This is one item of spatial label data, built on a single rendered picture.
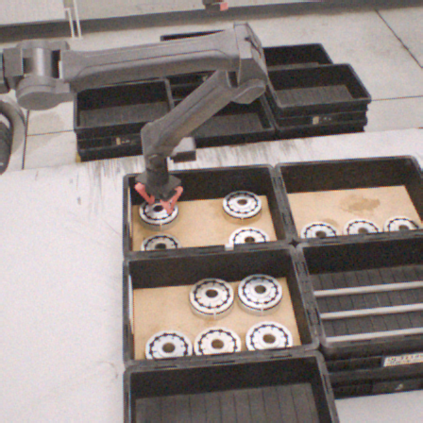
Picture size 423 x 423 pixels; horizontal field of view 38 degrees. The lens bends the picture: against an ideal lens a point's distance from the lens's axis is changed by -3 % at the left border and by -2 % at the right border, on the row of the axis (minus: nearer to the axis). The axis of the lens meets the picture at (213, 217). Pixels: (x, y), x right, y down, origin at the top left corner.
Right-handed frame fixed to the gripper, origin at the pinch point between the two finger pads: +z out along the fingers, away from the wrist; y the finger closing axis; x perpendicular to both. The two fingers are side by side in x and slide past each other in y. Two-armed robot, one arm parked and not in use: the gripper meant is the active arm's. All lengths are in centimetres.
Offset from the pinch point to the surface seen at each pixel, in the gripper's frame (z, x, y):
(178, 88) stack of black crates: 41, -95, 75
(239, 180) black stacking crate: -0.8, -19.2, -11.4
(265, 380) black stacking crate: 2, 26, -51
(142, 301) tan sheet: 4.2, 24.5, -14.5
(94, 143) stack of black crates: 37, -41, 73
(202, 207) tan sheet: 4.8, -9.8, -5.9
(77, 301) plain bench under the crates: 17.0, 27.9, 7.0
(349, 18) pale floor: 92, -296, 88
